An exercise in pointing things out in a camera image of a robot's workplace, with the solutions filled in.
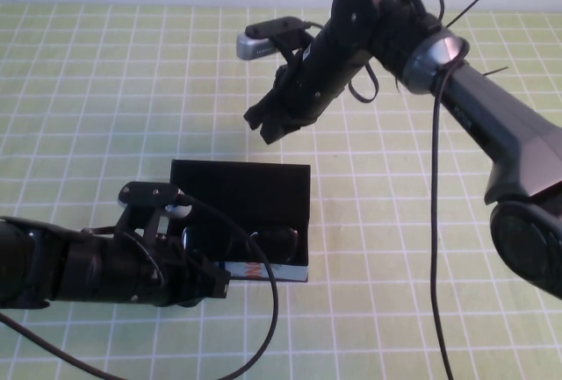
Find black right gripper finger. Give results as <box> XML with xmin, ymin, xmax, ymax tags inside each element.
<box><xmin>244</xmin><ymin>90</ymin><xmax>283</xmax><ymax>131</ymax></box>
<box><xmin>258</xmin><ymin>111</ymin><xmax>305</xmax><ymax>145</ymax></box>

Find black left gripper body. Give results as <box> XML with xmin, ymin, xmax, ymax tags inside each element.
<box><xmin>112</xmin><ymin>228</ymin><xmax>217</xmax><ymax>309</ymax></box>

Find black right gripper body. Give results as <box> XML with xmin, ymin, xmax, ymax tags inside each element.
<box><xmin>270</xmin><ymin>28</ymin><xmax>375</xmax><ymax>132</ymax></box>

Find black patterned glasses case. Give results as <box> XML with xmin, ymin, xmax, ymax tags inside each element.
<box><xmin>169</xmin><ymin>159</ymin><xmax>313</xmax><ymax>284</ymax></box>

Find black framed glasses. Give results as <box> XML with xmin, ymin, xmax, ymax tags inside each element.
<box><xmin>180</xmin><ymin>225</ymin><xmax>300</xmax><ymax>265</ymax></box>

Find green white checked tablecloth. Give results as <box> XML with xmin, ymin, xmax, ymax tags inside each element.
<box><xmin>0</xmin><ymin>2</ymin><xmax>562</xmax><ymax>380</ymax></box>

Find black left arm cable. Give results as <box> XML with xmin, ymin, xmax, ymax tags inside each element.
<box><xmin>0</xmin><ymin>193</ymin><xmax>282</xmax><ymax>380</ymax></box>

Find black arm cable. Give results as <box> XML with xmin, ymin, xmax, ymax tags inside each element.
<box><xmin>349</xmin><ymin>0</ymin><xmax>470</xmax><ymax>380</ymax></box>
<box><xmin>0</xmin><ymin>193</ymin><xmax>282</xmax><ymax>380</ymax></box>

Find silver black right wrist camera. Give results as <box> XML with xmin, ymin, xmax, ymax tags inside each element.
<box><xmin>235</xmin><ymin>15</ymin><xmax>324</xmax><ymax>63</ymax></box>

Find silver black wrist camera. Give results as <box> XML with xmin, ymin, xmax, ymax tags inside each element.
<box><xmin>116</xmin><ymin>181</ymin><xmax>194</xmax><ymax>240</ymax></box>
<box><xmin>235</xmin><ymin>15</ymin><xmax>324</xmax><ymax>63</ymax></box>

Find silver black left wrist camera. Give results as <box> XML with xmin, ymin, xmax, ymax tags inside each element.
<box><xmin>116</xmin><ymin>181</ymin><xmax>194</xmax><ymax>240</ymax></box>

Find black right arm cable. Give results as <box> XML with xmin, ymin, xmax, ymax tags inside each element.
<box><xmin>349</xmin><ymin>0</ymin><xmax>470</xmax><ymax>380</ymax></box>

